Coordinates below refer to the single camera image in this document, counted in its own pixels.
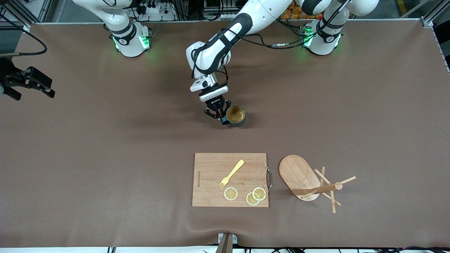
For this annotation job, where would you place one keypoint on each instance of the yellow plastic fork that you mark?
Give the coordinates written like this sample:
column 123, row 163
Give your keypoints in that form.
column 233, row 171

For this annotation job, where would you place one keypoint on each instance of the grey electronic equipment unit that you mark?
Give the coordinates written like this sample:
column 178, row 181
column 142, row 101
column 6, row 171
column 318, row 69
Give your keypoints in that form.
column 225, row 15

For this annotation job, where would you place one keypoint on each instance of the aluminium frame struts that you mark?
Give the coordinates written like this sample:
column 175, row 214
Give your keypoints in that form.
column 45, row 10

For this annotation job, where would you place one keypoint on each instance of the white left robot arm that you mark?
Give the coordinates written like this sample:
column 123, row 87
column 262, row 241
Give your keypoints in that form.
column 218, row 49

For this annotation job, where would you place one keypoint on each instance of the wooden cutting board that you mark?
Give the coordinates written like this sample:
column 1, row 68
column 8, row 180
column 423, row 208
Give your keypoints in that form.
column 211, row 168

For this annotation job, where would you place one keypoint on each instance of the white power strip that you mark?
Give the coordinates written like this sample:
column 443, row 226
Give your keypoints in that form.
column 156, row 10

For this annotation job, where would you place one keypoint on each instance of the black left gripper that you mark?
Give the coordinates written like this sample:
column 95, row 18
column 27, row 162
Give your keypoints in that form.
column 215, row 103

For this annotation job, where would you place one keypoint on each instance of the brown table cover mat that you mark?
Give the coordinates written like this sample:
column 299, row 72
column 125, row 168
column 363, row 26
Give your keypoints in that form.
column 105, row 158

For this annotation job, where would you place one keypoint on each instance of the aluminium profile rail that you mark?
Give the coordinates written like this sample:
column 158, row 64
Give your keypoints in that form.
column 226, row 246

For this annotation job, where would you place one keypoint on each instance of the dark green mug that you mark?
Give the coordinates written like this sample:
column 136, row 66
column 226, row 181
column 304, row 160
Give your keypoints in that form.
column 236, row 115

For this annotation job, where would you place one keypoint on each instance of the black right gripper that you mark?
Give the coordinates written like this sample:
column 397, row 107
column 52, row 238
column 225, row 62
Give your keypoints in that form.
column 7, row 75

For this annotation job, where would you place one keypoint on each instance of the wooden mug tree rack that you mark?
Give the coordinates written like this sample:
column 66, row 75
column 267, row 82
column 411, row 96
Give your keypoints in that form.
column 297, row 175

